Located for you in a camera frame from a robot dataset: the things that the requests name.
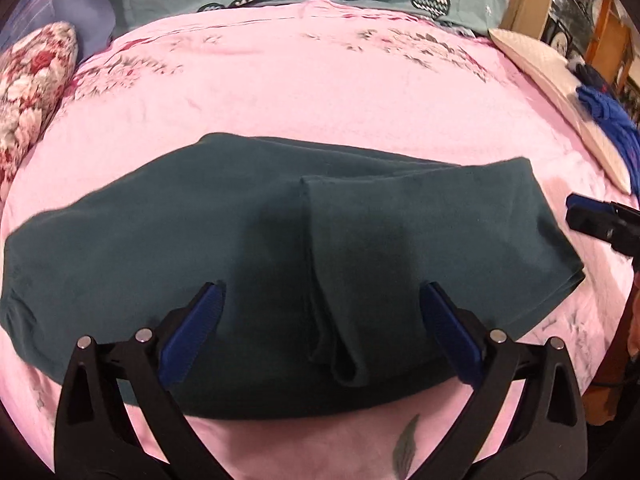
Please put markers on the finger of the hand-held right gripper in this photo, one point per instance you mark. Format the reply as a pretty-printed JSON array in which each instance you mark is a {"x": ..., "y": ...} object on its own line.
[
  {"x": 590, "y": 202},
  {"x": 600, "y": 227}
]

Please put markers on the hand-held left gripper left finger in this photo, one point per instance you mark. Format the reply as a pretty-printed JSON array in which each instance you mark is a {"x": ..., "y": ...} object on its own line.
[{"x": 195, "y": 330}]

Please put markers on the dark green pants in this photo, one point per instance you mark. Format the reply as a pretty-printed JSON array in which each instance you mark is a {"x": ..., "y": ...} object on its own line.
[{"x": 200, "y": 240}]

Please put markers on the pink floral bed sheet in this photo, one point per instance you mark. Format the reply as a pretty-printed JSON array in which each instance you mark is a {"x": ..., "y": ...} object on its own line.
[{"x": 320, "y": 90}]

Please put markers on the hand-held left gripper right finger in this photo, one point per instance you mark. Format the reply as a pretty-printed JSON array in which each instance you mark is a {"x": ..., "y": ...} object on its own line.
[{"x": 450, "y": 335}]

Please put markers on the blue garment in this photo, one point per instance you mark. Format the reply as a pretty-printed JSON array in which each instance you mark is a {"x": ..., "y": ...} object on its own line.
[{"x": 610, "y": 115}]

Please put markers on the red floral pillow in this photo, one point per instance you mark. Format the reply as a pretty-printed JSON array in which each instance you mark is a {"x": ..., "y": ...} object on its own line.
[{"x": 30, "y": 90}]

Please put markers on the dark navy garment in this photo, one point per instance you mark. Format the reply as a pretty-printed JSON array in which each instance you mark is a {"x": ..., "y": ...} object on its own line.
[{"x": 595, "y": 77}]

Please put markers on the white pillow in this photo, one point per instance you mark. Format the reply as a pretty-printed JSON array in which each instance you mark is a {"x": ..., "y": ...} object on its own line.
[{"x": 545, "y": 75}]

